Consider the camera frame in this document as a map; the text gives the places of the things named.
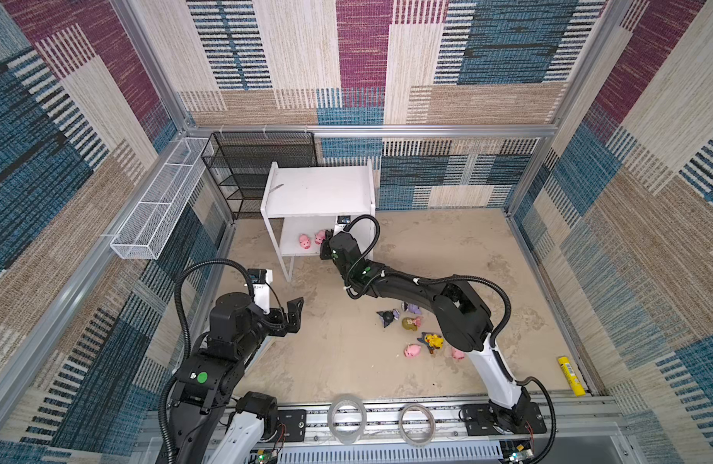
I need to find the purple figure toy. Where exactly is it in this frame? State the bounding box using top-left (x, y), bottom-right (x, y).
top-left (402, 302), bottom-right (422, 316)

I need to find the black purple bat toy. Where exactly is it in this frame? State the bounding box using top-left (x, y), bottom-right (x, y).
top-left (377, 310), bottom-right (400, 328)

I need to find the clear tape roll left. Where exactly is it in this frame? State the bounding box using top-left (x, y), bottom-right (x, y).
top-left (327, 394), bottom-right (367, 445)

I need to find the yellow blue pokemon toy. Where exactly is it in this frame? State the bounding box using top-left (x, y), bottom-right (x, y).
top-left (416, 333), bottom-right (445, 356)

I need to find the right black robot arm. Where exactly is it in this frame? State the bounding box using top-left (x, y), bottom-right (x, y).
top-left (321, 215), bottom-right (558, 435)

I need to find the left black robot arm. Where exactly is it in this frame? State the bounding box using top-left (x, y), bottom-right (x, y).
top-left (157, 258), bottom-right (304, 463)

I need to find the black wire mesh rack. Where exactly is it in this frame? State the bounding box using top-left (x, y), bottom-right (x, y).
top-left (202, 131), bottom-right (318, 220)

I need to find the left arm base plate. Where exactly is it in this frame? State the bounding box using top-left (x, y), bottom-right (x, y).
top-left (260, 409), bottom-right (307, 444)

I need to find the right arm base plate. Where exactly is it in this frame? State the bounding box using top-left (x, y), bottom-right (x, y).
top-left (458, 402), bottom-right (548, 436)

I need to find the clear tape roll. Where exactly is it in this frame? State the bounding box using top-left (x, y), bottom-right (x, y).
top-left (398, 403), bottom-right (437, 448)
top-left (327, 394), bottom-right (367, 445)

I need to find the white wire mesh basket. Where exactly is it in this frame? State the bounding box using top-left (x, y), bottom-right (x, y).
top-left (110, 137), bottom-right (208, 260)

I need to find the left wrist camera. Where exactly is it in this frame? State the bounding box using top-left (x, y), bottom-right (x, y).
top-left (248, 268), bottom-right (273, 314)

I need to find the olive green figure toy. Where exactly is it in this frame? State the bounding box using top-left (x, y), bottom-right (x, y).
top-left (401, 316), bottom-right (422, 332)

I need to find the yellow glue tube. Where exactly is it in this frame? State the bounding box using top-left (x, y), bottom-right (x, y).
top-left (557, 357), bottom-right (586, 396)

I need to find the white two-tier shelf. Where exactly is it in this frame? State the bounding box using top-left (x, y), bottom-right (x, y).
top-left (260, 162), bottom-right (376, 282)

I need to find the clear tape roll right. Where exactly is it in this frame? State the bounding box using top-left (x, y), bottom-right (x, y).
top-left (398, 403), bottom-right (437, 448)

